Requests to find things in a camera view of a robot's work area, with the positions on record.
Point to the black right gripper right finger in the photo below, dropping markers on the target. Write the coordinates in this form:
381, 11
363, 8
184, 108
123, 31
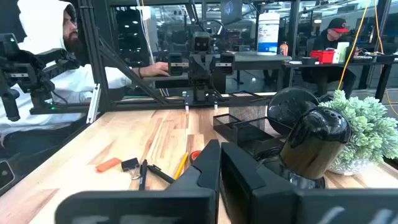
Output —
264, 202

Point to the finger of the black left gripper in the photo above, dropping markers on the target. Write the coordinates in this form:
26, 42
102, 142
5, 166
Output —
208, 71
196, 71

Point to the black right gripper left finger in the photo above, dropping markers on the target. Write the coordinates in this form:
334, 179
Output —
186, 205

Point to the yellow pencil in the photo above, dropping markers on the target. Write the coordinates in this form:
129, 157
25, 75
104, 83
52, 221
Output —
181, 165

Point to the red black scissors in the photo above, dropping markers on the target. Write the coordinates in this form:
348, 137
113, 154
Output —
195, 155

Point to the black pen white print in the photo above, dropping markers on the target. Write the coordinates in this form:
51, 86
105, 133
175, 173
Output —
143, 174

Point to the black binder clip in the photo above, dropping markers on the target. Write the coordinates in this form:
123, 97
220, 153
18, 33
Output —
130, 164

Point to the black mesh desk organizer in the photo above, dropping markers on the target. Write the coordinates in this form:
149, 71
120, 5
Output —
248, 130

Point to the person's hand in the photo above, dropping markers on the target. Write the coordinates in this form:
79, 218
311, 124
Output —
155, 70

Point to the black side desk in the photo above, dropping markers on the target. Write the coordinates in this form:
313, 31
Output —
261, 60

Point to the black monitor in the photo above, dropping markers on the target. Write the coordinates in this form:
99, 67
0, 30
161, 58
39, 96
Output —
231, 11

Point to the white wipes canister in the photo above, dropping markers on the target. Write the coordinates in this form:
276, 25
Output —
268, 31

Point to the orange bottle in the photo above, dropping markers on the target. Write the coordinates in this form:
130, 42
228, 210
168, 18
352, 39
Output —
283, 49

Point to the black gooseneck desk lamp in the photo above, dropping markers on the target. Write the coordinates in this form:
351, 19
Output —
314, 140

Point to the orange eraser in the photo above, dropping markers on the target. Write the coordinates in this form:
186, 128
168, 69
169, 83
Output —
108, 165

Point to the black round container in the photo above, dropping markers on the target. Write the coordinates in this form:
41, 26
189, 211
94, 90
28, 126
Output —
309, 61

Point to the red box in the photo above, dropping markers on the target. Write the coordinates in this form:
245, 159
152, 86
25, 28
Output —
322, 56

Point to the person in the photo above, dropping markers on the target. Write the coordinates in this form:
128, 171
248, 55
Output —
43, 25
326, 40

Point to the green potted plant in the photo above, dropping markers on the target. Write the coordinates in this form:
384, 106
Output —
367, 124

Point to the white carton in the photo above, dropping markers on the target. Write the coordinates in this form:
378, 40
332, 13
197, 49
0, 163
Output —
341, 52

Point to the black work table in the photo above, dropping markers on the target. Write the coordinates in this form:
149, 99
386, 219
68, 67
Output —
383, 81

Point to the black rounded device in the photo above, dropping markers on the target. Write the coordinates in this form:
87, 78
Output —
6, 175

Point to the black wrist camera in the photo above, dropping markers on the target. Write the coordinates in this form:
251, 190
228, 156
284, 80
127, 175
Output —
201, 42

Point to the silver frame bracket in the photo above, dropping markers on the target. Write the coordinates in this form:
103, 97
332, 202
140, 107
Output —
93, 102

